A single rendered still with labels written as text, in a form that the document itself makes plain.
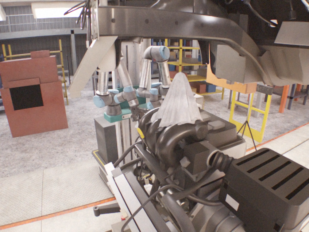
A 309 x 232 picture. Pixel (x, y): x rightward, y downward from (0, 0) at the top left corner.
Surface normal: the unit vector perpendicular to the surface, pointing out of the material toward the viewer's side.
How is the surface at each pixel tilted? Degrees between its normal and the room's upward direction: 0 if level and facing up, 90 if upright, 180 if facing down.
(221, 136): 79
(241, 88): 90
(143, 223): 16
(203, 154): 90
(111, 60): 99
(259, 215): 90
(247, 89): 90
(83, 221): 0
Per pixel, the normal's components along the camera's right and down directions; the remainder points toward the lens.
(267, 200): -0.88, 0.00
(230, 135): 0.44, 0.14
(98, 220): 0.00, -0.93
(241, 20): -0.71, 0.25
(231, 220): -0.18, -0.81
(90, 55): 0.45, 0.35
